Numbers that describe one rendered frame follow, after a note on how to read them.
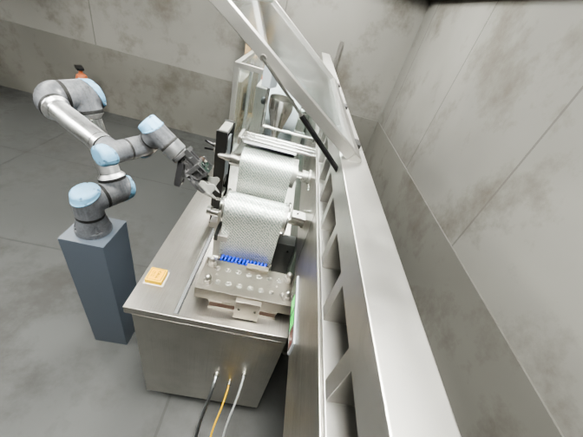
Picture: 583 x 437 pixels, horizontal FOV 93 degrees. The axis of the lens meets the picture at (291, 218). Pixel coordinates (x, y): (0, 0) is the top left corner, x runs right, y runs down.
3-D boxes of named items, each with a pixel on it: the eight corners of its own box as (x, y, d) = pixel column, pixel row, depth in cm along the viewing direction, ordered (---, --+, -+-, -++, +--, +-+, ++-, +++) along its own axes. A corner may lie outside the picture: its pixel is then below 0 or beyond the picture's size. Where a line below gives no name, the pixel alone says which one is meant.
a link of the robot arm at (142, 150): (116, 145, 102) (127, 132, 95) (143, 138, 111) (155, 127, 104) (128, 165, 104) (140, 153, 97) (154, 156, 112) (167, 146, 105)
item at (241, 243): (219, 253, 123) (222, 222, 112) (270, 264, 126) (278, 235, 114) (219, 254, 123) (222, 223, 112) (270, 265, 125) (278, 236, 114)
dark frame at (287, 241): (223, 251, 141) (227, 221, 129) (286, 264, 145) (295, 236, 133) (219, 261, 136) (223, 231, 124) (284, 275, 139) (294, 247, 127)
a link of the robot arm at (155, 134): (147, 120, 102) (156, 109, 96) (170, 144, 107) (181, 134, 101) (132, 131, 97) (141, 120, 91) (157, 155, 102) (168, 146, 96)
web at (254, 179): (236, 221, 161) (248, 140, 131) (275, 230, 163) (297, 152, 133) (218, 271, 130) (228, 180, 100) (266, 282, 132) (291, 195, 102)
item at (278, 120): (254, 183, 198) (270, 102, 164) (273, 187, 200) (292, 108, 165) (251, 193, 187) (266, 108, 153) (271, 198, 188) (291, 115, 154)
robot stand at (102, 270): (94, 339, 178) (56, 238, 124) (113, 312, 194) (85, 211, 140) (127, 345, 180) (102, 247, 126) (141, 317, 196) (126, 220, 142)
